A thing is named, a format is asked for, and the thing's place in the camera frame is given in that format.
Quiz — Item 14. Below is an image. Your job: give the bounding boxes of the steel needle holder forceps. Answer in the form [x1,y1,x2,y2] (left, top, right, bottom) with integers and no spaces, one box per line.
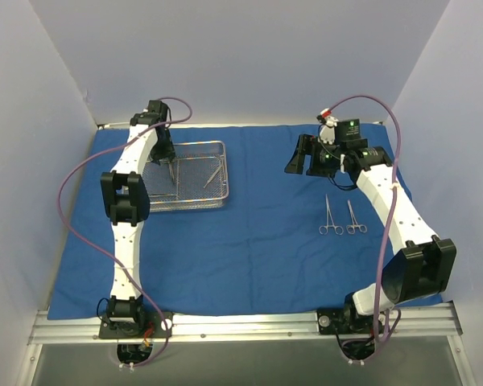
[168,160,179,186]

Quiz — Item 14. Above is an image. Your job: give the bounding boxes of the steel mesh instrument tray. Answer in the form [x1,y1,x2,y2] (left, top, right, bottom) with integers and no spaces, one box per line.
[142,141,229,213]

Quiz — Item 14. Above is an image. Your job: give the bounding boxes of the steel curved retractor instrument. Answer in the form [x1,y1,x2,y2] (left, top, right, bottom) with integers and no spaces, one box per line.
[203,165,221,189]

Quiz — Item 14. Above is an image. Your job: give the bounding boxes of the steel hemostat clamp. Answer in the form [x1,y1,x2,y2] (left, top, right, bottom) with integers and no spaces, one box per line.
[318,195,344,236]
[346,199,367,235]

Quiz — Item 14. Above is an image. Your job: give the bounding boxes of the blue surgical drape cloth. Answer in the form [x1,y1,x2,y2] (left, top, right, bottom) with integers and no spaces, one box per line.
[47,123,444,321]

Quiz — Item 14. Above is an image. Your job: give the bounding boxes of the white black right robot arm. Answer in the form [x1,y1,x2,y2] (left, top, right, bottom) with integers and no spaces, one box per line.
[284,116,456,332]

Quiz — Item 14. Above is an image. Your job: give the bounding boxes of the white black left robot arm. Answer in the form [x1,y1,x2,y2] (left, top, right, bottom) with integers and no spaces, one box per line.
[100,100,175,337]

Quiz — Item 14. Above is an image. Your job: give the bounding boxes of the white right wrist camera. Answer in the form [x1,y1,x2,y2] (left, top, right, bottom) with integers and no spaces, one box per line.
[319,117,338,145]

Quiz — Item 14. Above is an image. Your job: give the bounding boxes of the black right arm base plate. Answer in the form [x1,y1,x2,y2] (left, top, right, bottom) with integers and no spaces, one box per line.
[316,308,374,335]

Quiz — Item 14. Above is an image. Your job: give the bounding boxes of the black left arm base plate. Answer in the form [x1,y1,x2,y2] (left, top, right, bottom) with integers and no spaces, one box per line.
[98,311,174,339]

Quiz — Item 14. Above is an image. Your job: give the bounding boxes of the aluminium front frame rail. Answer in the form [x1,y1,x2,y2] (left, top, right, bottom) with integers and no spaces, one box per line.
[28,303,463,344]

